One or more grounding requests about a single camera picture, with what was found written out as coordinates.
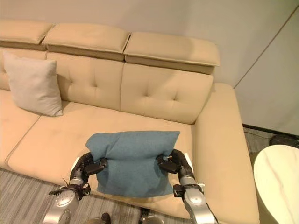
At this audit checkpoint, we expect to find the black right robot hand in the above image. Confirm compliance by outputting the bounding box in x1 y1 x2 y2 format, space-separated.
156 149 196 179

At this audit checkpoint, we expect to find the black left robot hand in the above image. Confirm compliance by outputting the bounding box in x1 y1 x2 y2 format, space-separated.
70 152 108 181

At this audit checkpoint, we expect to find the teal blue cushion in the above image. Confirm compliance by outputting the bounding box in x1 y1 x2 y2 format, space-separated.
85 130 181 198

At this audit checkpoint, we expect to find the beige leather sofa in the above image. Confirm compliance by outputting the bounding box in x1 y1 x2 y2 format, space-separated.
0 19 260 224

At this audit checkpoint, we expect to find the grey striped carpet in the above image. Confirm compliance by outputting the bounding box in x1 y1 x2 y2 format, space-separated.
0 167 150 224

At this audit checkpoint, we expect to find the light grey cushion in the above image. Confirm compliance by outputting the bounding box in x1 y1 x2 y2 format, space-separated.
2 50 64 117

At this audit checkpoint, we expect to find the white marble round table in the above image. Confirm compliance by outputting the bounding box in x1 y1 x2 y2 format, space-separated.
253 144 299 224

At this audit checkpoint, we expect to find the black round floor device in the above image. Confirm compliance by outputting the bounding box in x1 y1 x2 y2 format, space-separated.
270 134 298 148

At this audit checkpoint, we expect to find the black floor cable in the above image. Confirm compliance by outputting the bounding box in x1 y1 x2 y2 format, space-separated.
243 130 273 140

